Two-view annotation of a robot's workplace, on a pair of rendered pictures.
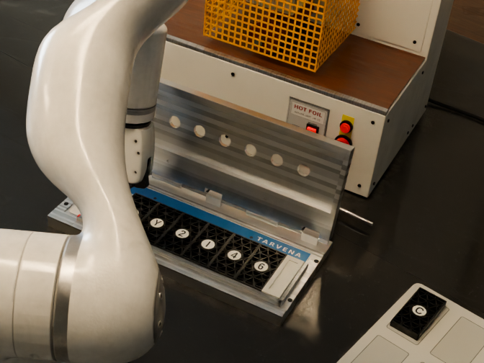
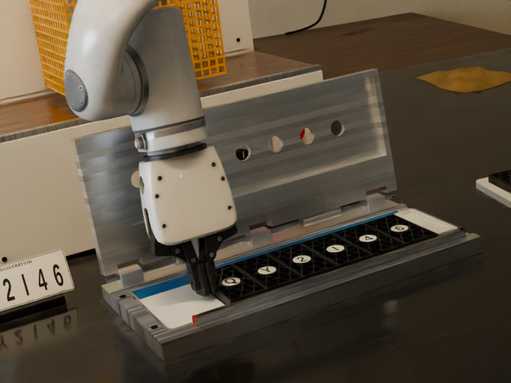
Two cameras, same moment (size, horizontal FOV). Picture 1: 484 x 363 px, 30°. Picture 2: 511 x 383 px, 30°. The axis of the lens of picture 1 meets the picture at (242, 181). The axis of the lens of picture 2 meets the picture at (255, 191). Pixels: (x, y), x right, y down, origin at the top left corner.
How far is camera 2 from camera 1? 1.16 m
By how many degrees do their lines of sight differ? 46
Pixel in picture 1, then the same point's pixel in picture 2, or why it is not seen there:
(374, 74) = (254, 64)
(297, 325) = (485, 244)
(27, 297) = not seen: outside the picture
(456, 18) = not seen: hidden behind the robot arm
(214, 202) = (265, 238)
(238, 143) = (259, 145)
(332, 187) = (372, 128)
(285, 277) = (426, 220)
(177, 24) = (27, 121)
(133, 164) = (223, 197)
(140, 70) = (188, 61)
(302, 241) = (372, 211)
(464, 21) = not seen: hidden behind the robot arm
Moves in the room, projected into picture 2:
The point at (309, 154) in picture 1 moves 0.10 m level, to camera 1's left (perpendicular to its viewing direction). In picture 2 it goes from (336, 105) to (292, 125)
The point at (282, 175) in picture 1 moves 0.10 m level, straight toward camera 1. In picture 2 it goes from (319, 150) to (379, 158)
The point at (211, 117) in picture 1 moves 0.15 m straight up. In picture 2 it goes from (217, 133) to (201, 18)
